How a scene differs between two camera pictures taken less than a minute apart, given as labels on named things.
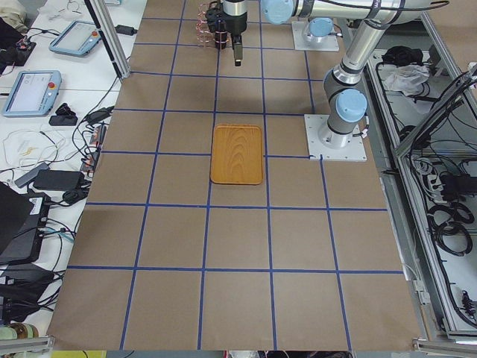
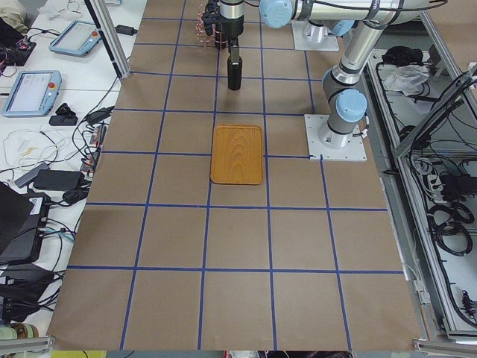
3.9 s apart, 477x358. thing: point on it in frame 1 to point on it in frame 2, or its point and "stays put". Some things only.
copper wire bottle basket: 203,33 stays put
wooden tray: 236,154 stays put
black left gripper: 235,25 stays put
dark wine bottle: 220,35 to 235,69
